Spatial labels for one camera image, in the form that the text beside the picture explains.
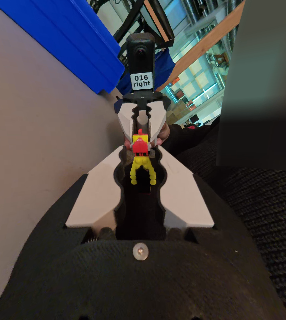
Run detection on silver ventilation ducts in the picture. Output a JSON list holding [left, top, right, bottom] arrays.
[[182, 0, 237, 28]]

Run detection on black frame table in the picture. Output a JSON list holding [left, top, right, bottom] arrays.
[[113, 0, 175, 49]]

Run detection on person's right hand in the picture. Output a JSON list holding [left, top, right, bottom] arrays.
[[157, 123, 170, 146]]

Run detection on person's black sweater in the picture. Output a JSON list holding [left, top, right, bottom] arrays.
[[178, 140, 286, 320]]

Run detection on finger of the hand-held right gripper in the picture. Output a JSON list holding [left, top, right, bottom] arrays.
[[117, 102, 137, 145], [146, 101, 168, 146]]

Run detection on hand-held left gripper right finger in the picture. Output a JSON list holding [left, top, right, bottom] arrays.
[[155, 145, 215, 232]]

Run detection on yellow red lego car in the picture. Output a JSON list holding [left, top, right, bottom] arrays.
[[130, 129, 157, 194]]

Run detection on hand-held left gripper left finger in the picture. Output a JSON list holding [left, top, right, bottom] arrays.
[[65, 145, 127, 234]]

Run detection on wooden beam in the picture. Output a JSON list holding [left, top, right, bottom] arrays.
[[155, 0, 246, 92]]

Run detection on person's right forearm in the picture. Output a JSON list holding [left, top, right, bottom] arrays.
[[162, 117, 221, 157]]

